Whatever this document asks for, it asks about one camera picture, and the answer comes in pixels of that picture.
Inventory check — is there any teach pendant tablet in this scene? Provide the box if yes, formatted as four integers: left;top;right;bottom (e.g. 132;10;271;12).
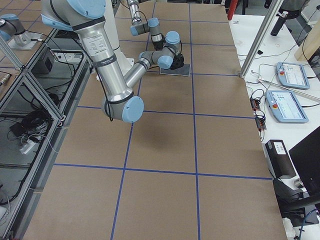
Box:
276;61;310;90
265;90;309;124

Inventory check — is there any black computer monitor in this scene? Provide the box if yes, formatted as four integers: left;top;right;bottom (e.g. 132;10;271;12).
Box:
289;127;320;195

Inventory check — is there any background blue grey robot arm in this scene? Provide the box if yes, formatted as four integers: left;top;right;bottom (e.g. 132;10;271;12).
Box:
0;13;43;50

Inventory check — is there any aluminium frame post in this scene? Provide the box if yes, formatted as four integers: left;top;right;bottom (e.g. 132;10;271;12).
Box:
239;0;284;79

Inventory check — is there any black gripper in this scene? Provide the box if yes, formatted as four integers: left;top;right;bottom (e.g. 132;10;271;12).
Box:
169;55;185;70
152;39;165;51

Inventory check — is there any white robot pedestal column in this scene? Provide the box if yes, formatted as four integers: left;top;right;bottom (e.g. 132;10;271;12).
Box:
104;0;134;76

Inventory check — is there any small orange circuit board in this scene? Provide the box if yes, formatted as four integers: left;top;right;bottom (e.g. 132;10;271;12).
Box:
250;97;261;111

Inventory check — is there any near teach pendant tablet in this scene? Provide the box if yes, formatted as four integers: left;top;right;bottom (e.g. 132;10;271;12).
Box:
265;90;309;124

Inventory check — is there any black box with white label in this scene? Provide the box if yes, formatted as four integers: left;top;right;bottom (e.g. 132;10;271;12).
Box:
264;139;296;179

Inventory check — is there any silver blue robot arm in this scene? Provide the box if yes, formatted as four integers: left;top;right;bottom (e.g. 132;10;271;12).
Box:
126;0;165;51
41;0;182;123

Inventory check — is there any aluminium side frame rail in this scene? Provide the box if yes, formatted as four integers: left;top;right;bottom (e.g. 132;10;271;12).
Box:
0;30;90;240

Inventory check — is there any far teach pendant tablet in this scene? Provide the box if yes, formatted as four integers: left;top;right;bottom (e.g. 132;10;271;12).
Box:
276;61;310;90

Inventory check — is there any pink and grey towel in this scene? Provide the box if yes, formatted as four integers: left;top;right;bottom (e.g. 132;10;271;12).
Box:
159;63;191;77

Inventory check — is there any white power strip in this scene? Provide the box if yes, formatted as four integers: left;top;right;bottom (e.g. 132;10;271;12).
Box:
19;139;36;155

